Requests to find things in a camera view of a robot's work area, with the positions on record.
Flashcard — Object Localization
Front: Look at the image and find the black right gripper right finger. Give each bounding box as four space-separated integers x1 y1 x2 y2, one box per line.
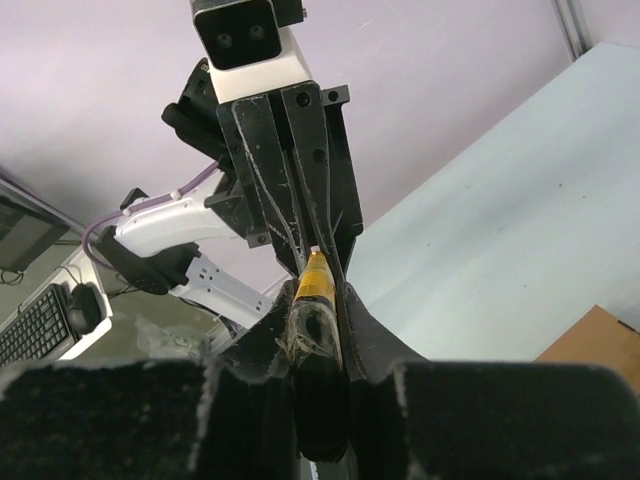
339 285 639 479

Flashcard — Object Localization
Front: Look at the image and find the black computer mouse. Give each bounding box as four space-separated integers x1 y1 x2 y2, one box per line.
67 283 103 335

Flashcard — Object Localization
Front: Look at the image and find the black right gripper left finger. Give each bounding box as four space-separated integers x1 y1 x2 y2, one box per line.
1 280 300 479

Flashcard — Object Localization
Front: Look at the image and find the yellow utility knife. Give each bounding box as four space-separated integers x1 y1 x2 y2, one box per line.
279 250 348 463

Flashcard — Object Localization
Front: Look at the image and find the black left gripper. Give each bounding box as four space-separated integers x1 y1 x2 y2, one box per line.
162 59 363 280

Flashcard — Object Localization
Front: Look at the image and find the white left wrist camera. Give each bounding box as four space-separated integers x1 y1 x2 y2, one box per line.
190 0 312 104

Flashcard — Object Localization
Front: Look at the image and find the aluminium frame post right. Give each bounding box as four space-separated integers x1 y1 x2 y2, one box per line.
551 0 593 60

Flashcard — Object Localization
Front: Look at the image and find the dark monitor screen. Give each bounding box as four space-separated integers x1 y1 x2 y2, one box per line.
1 180 71 273

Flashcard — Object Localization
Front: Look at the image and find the black keyboard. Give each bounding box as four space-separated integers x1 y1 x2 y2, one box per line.
1 283 80 367

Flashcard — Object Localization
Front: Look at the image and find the brown cardboard express box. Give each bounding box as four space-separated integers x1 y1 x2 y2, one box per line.
536 306 639 391

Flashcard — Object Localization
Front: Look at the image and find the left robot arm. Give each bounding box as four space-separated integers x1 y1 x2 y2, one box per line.
96 60 363 328

